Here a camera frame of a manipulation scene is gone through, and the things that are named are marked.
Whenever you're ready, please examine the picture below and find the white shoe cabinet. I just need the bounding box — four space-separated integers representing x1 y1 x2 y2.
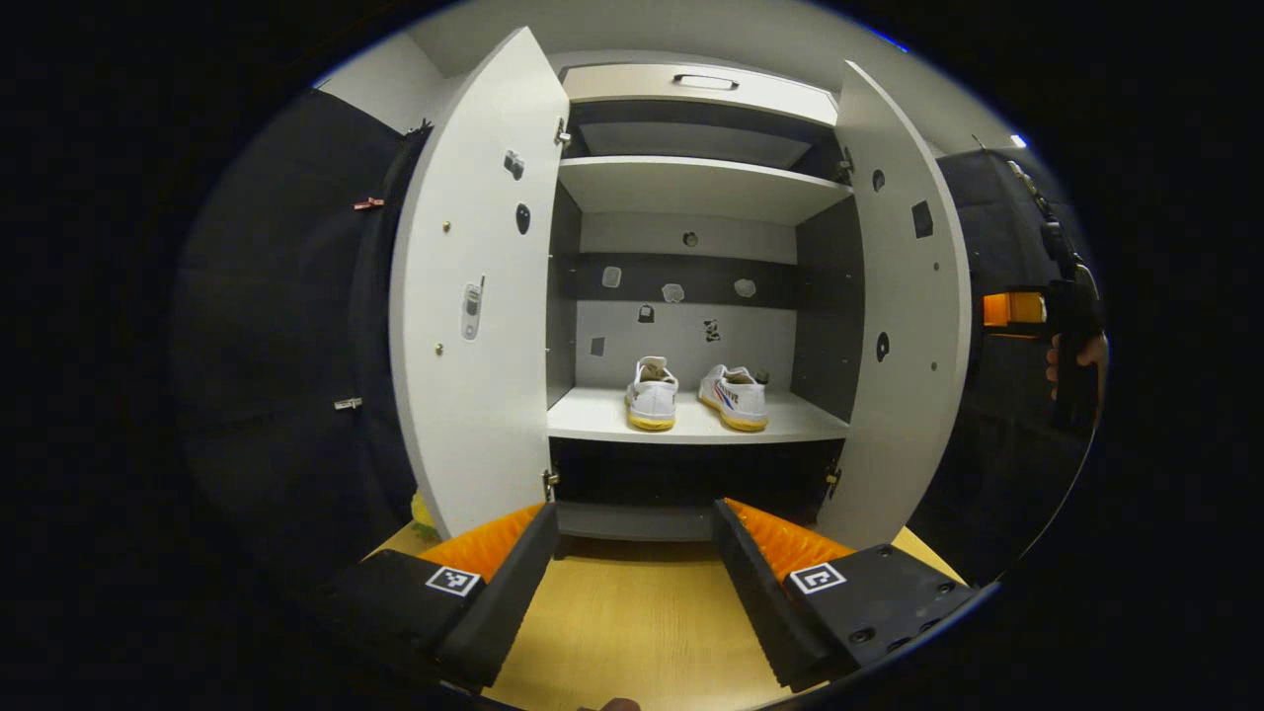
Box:
388 27 974 551

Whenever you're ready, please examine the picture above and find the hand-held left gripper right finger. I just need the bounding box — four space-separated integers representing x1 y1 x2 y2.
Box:
709 497 981 692

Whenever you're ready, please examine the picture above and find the white cabinet drawer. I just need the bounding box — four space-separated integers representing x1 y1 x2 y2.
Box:
560 64 840 127

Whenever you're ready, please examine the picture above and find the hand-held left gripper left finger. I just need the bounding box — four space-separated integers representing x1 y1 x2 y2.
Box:
331 502 562 690

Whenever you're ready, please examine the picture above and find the white shoe cabinet door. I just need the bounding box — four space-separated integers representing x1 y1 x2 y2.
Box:
388 27 572 541
815 59 974 551

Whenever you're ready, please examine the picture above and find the white shoe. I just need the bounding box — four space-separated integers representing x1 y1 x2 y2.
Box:
697 363 770 434
624 355 680 433

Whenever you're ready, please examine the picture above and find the black backdrop cloth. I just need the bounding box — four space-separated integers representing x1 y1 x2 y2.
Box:
168 89 1097 584

